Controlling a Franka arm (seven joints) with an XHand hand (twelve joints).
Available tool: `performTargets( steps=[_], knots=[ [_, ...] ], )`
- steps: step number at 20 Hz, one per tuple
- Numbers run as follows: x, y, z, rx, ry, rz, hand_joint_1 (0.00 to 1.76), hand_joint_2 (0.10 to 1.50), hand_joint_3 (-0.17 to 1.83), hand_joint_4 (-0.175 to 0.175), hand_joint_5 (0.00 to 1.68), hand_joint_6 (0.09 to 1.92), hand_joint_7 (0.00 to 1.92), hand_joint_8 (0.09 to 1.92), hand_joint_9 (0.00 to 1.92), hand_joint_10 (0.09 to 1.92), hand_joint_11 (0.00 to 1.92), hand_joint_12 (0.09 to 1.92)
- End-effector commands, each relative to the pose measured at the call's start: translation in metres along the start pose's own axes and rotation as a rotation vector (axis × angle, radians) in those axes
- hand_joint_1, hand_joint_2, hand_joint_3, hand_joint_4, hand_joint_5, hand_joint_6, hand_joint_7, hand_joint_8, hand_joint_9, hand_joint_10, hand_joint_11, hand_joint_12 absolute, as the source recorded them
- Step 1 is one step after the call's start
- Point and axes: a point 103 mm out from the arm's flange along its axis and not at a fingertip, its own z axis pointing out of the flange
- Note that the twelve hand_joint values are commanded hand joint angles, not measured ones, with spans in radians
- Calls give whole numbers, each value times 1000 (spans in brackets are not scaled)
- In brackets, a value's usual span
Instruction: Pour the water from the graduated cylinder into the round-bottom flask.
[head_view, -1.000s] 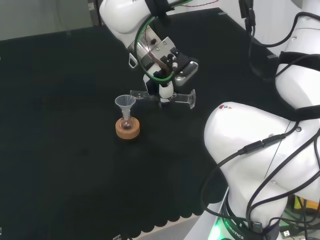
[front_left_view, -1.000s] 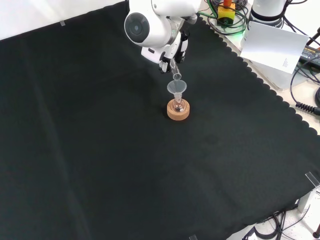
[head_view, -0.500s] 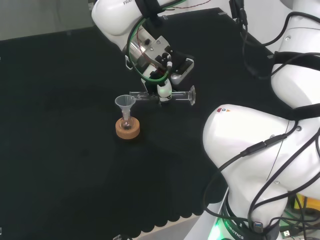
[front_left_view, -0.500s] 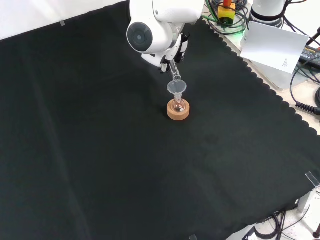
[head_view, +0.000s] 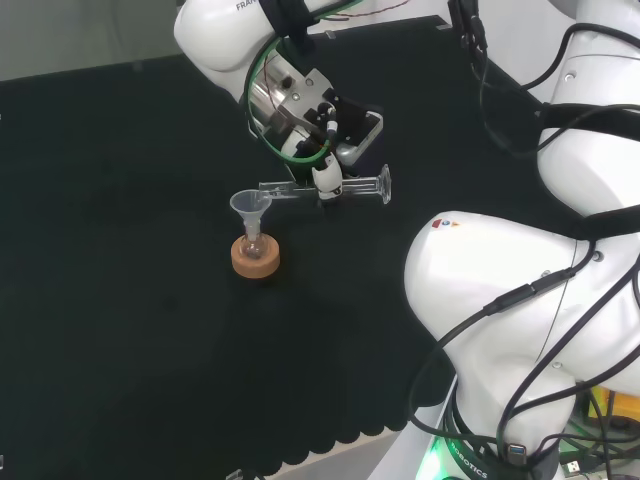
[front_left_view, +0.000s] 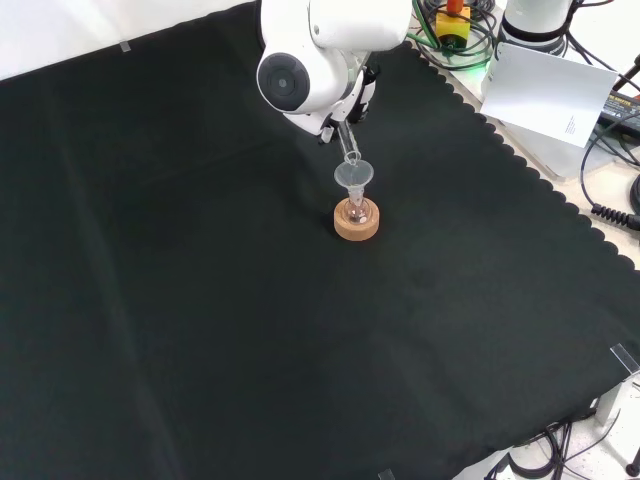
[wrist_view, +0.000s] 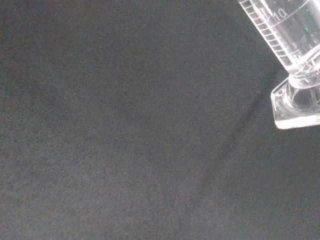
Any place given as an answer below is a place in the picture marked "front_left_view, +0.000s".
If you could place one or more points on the black cloth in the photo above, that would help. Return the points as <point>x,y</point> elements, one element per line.
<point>200,300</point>

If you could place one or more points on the pale board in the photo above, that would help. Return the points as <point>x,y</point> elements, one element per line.
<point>545,92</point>

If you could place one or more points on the clear graduated cylinder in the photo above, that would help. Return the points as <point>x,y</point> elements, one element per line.
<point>346,137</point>

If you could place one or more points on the clear plastic funnel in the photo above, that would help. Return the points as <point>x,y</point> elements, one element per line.
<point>354,175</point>

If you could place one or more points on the black power adapter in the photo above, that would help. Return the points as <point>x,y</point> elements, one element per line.
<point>622,110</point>

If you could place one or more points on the yellow stop button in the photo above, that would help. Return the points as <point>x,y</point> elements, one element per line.
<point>452,27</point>

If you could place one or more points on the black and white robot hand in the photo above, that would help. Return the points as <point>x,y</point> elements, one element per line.
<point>310,122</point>

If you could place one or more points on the clear tape strip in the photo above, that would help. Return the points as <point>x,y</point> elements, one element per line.
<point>625,357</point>
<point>386,475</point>
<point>125,47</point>

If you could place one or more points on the clear glass round-bottom flask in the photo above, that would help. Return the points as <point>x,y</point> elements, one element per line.
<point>357,210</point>

